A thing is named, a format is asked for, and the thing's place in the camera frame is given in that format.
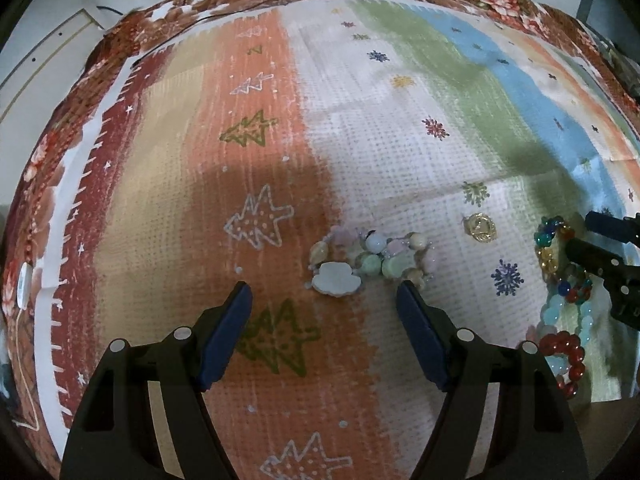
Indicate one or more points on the small white oval device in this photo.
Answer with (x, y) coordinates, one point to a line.
(23, 286)

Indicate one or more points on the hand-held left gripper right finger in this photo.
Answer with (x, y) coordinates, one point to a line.
(422, 332)

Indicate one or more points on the striped printed mat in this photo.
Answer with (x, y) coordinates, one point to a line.
(350, 135)

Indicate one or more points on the white flower-shaped charm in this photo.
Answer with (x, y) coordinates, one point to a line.
(334, 280)

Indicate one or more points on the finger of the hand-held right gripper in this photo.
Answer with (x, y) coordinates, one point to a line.
(592, 257)
(612, 227)

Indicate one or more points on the white cabinet door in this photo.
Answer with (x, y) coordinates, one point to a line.
(45, 60)

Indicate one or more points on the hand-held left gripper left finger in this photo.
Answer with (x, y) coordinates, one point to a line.
(227, 330)

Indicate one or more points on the red floral blanket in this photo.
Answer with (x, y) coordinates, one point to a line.
(45, 170)

